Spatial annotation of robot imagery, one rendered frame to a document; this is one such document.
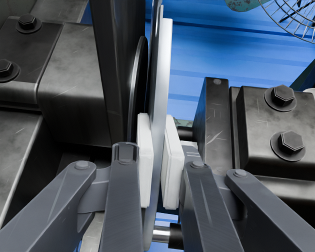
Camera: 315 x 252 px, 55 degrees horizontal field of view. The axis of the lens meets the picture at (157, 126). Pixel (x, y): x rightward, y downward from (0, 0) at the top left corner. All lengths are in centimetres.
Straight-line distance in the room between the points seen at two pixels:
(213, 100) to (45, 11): 22
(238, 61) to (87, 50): 201
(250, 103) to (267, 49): 209
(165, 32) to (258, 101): 20
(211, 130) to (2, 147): 22
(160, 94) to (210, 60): 204
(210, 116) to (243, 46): 203
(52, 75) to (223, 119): 21
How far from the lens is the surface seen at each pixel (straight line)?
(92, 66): 27
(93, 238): 36
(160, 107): 17
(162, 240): 44
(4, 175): 26
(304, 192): 35
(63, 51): 29
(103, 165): 36
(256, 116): 34
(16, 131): 28
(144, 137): 16
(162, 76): 17
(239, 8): 181
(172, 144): 15
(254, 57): 229
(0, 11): 34
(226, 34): 241
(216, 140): 35
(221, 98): 39
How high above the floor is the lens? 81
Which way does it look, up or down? 1 degrees down
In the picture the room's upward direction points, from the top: 96 degrees clockwise
